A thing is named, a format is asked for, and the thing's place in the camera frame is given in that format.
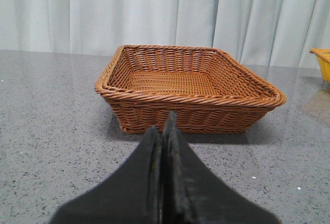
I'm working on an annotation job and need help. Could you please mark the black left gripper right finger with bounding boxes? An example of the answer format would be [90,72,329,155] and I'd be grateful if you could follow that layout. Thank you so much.
[161,111,280,223]

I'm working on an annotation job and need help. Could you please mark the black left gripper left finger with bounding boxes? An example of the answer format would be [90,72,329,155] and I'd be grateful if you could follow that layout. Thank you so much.
[50,127,161,223]

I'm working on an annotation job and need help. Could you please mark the brown wicker basket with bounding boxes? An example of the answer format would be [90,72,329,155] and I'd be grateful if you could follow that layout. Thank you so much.
[94,45,286,134]

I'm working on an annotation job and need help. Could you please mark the yellow wicker basket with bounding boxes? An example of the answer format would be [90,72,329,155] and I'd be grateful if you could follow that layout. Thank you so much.
[310,48,330,82]

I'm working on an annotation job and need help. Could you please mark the white curtain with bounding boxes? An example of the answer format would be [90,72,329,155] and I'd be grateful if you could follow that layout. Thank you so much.
[1,0,329,68]

